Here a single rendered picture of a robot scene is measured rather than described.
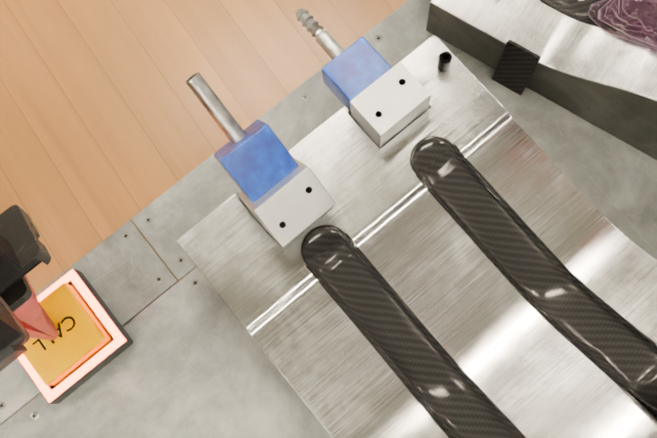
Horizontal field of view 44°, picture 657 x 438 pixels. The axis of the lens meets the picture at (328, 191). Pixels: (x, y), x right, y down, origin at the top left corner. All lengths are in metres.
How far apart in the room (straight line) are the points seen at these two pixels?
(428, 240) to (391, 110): 0.10
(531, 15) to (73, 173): 0.42
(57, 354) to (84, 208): 0.13
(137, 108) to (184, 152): 0.06
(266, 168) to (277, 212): 0.03
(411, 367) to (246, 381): 0.15
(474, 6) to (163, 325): 0.38
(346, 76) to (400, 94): 0.05
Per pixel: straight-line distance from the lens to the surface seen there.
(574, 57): 0.70
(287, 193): 0.57
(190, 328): 0.70
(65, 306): 0.70
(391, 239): 0.61
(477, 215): 0.62
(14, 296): 0.62
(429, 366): 0.61
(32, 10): 0.84
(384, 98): 0.61
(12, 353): 0.55
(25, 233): 0.62
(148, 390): 0.71
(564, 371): 0.59
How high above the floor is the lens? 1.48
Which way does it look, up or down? 75 degrees down
